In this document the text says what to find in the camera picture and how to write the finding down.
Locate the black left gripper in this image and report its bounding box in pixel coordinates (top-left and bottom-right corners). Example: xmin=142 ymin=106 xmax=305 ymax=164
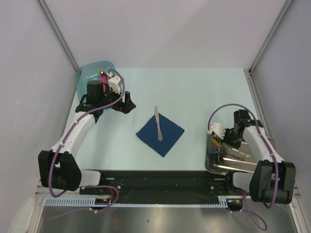
xmin=99 ymin=84 xmax=135 ymax=114

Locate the dark blue paper napkin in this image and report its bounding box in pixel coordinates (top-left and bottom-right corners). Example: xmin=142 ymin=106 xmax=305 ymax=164
xmin=136 ymin=114 xmax=185 ymax=157

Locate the ornate silver table knife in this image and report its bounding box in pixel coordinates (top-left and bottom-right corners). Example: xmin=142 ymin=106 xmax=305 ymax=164
xmin=154 ymin=106 xmax=163 ymax=141

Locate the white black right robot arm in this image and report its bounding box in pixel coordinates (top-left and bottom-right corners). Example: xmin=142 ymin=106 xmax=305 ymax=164
xmin=223 ymin=109 xmax=296 ymax=205

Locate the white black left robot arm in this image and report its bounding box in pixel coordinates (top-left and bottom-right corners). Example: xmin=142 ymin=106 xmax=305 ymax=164
xmin=38 ymin=76 xmax=136 ymax=197

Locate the pink rolled napkin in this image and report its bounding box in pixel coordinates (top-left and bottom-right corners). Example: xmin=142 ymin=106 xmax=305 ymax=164
xmin=101 ymin=76 xmax=107 ymax=92

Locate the stainless steel tray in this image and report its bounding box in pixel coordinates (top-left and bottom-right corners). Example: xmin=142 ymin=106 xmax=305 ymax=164
xmin=205 ymin=135 xmax=257 ymax=175

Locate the translucent blue plastic bin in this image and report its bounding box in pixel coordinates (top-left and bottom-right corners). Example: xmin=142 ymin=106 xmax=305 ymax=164
xmin=75 ymin=61 xmax=115 ymax=100

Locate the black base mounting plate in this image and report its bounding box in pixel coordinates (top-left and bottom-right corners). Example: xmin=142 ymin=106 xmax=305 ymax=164
xmin=80 ymin=170 xmax=242 ymax=205

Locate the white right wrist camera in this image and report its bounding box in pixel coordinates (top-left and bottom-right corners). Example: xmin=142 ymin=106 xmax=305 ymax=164
xmin=207 ymin=122 xmax=225 ymax=140

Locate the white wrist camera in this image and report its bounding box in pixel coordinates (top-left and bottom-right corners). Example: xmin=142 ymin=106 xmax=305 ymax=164
xmin=207 ymin=122 xmax=225 ymax=140
xmin=107 ymin=76 xmax=122 ymax=94

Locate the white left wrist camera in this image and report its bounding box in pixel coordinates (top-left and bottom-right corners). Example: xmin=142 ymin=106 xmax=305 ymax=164
xmin=107 ymin=76 xmax=122 ymax=94

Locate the light blue cable duct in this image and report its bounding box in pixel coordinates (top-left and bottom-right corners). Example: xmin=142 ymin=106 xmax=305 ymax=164
xmin=45 ymin=197 xmax=228 ymax=208

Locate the aluminium rail frame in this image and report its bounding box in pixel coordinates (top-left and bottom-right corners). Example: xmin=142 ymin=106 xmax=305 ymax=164
xmin=39 ymin=67 xmax=311 ymax=233

